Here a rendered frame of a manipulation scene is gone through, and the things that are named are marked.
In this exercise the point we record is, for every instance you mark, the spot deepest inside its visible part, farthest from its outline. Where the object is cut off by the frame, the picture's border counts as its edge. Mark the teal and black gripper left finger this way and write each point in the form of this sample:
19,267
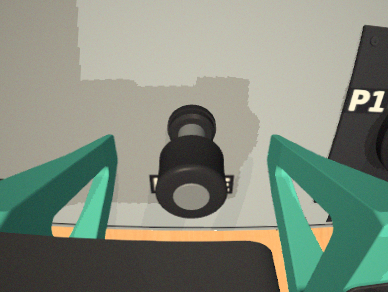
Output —
29,200

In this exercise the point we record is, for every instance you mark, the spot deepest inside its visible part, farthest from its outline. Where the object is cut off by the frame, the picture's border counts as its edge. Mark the grey control console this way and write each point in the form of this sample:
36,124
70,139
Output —
194,80

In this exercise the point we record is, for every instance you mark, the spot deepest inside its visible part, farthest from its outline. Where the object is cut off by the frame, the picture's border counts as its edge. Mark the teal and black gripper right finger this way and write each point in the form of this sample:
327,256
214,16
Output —
357,252

